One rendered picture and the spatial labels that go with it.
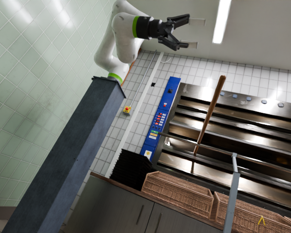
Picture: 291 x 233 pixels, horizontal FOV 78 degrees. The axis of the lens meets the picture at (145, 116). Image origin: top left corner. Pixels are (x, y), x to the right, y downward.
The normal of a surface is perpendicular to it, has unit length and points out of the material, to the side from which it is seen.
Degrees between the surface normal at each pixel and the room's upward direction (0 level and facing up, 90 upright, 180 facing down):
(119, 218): 90
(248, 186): 70
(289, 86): 90
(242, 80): 90
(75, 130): 90
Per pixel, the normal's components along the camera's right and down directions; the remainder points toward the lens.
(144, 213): -0.18, -0.46
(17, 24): 0.92, 0.24
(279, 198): -0.04, -0.73
